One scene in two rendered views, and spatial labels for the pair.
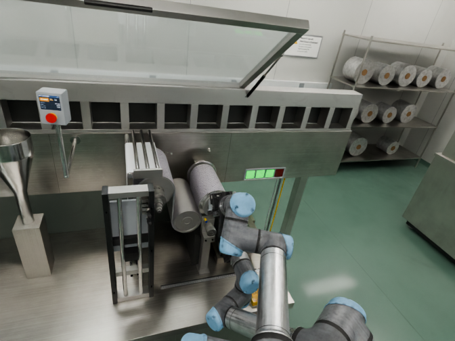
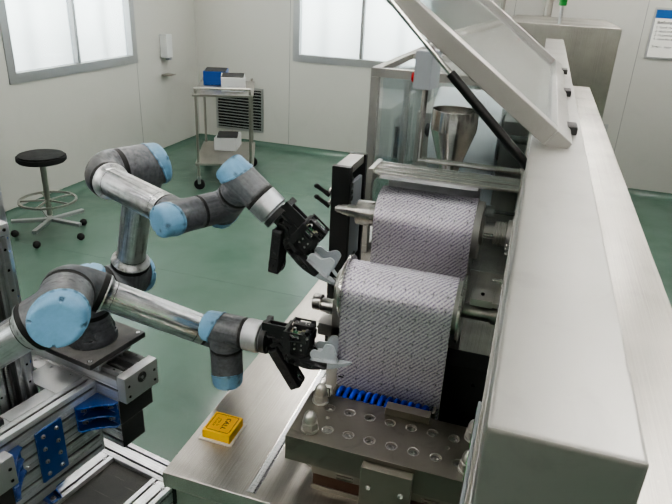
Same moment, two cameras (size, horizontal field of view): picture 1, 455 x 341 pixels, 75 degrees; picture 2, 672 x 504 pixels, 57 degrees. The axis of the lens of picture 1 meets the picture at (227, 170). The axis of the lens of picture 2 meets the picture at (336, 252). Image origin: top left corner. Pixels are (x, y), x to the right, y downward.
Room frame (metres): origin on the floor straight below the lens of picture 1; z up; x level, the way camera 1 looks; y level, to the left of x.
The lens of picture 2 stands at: (1.75, -0.93, 1.87)
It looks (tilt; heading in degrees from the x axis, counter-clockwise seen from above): 24 degrees down; 129
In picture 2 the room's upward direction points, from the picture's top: 3 degrees clockwise
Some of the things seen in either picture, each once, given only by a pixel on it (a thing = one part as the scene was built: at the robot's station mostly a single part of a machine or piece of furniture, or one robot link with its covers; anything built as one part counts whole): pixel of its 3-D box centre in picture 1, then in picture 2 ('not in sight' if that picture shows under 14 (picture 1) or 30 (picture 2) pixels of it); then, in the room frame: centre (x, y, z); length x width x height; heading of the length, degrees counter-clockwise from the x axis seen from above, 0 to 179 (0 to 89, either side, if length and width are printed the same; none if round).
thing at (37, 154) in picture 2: not in sight; (49, 196); (-2.61, 1.03, 0.31); 0.55 x 0.53 x 0.62; 112
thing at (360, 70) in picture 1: (384, 107); not in sight; (4.40, -2.15, 0.92); 1.83 x 0.53 x 1.85; 112
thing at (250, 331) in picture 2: (239, 260); (256, 335); (0.85, -0.10, 1.11); 0.08 x 0.05 x 0.08; 112
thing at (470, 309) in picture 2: not in sight; (480, 311); (1.28, 0.14, 1.25); 0.07 x 0.04 x 0.04; 22
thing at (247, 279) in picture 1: (246, 277); (225, 330); (0.78, -0.13, 1.11); 0.11 x 0.08 x 0.09; 22
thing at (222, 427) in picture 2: (256, 296); (222, 427); (0.85, -0.21, 0.91); 0.07 x 0.07 x 0.02; 22
